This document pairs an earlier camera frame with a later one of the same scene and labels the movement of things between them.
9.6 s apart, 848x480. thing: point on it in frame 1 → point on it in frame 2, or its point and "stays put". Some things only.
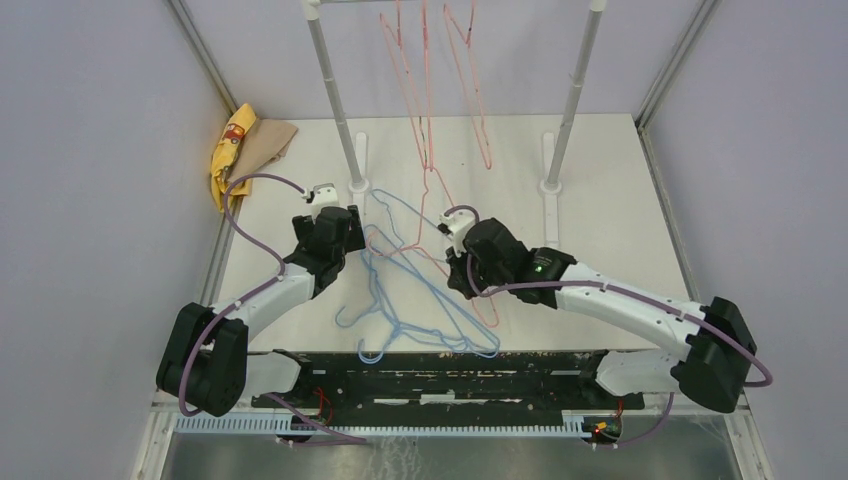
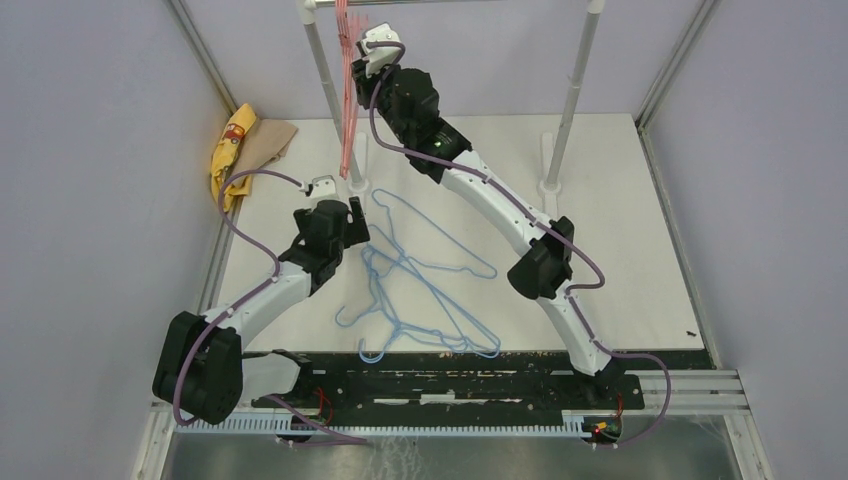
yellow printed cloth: (224, 163) stays put
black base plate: (534, 382) stays put
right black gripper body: (482, 276) → (383, 102)
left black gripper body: (303, 227) stays put
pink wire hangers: (418, 244) → (351, 30)
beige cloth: (265, 141) stays put
